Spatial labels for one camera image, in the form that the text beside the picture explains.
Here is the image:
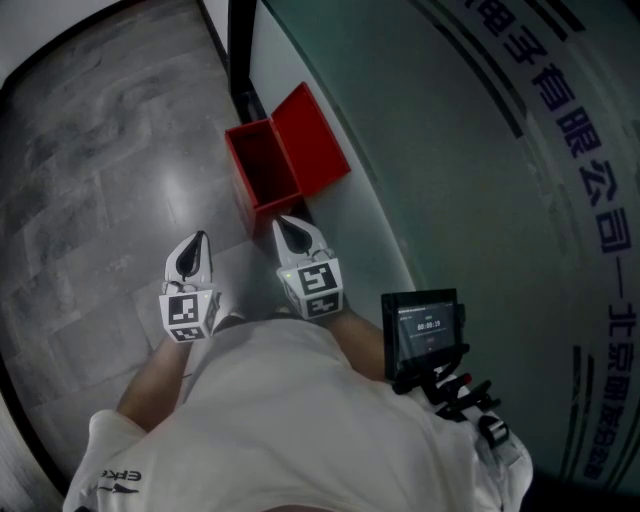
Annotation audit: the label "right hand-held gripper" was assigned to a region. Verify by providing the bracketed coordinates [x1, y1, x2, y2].
[273, 214, 347, 321]

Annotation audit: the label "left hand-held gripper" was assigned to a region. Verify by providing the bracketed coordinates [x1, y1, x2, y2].
[158, 230, 223, 345]

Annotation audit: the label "person's left forearm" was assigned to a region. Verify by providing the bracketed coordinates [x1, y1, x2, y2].
[115, 333, 195, 435]

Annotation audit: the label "person's right forearm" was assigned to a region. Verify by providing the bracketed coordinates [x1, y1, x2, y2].
[323, 303, 397, 385]

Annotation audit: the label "person's dark shorts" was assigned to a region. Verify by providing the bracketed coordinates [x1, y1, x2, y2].
[213, 310, 247, 335]

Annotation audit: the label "black monitor screen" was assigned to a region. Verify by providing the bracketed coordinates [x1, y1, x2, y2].
[380, 287, 470, 385]

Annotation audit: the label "person's white shirt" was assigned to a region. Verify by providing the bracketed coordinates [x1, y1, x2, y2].
[62, 317, 534, 512]

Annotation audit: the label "black monitor mount rig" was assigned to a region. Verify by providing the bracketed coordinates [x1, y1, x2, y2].
[391, 344, 502, 422]

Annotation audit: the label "black strap buckle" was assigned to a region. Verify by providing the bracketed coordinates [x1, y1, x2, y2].
[476, 414, 512, 450]

